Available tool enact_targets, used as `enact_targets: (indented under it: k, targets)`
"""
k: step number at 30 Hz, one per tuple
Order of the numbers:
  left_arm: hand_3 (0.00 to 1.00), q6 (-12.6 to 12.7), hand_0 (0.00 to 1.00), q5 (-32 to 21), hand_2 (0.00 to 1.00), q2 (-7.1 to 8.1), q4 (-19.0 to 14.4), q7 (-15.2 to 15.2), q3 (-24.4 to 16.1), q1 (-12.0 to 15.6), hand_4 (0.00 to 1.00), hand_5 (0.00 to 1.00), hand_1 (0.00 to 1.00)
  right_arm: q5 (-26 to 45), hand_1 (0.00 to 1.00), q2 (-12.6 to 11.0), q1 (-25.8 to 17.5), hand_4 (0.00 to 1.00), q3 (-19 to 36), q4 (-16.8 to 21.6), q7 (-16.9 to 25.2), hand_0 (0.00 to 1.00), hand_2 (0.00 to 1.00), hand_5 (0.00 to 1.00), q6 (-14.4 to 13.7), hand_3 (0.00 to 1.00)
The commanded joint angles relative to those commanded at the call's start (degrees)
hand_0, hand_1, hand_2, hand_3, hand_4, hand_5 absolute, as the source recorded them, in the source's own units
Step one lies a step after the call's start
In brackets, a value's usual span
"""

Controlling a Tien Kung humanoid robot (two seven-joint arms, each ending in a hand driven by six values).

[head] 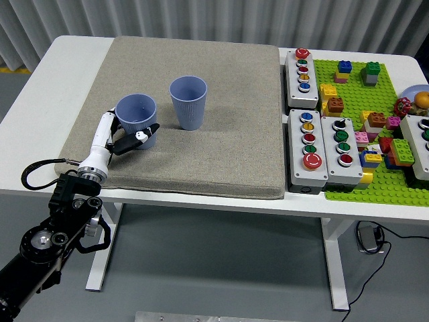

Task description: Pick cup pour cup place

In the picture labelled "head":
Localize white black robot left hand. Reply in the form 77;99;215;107
77;107;161;177

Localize blue ribbed plastic cup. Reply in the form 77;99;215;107
115;93;158;150
169;76;208;131

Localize white table leg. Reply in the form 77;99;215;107
85;200;123;292
320;217;351;311

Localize grey-brown fabric mat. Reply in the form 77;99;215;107
54;36;286;201

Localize grey pleated curtain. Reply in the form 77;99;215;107
0;0;429;72

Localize wide five-button control box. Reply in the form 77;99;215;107
287;109;329;195

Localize slim five-button control box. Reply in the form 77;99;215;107
284;48;320;110

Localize four-button box with knob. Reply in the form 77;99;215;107
320;115;365;192

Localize brown toy brick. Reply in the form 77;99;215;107
326;97;345;113

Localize green studded baseplate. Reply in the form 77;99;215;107
311;58;429;206

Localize yellow round toy brick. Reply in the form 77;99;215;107
359;168;375;191

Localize blue and yellow toy brick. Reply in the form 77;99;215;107
359;150;383;168

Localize orange toy brick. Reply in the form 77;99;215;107
367;111;386;128

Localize grey toy brick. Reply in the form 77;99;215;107
360;68;379;87

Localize grey power adapter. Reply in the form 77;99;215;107
355;225;383;254

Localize large lime green toy brick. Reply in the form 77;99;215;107
391;138;416;165

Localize red valve wheel toy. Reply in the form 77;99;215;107
393;97;412;117

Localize grey control box, black buttons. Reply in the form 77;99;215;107
398;115;429;182

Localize light blue plate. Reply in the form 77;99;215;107
401;84;429;108

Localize black power cable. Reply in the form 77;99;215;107
341;225;429;322

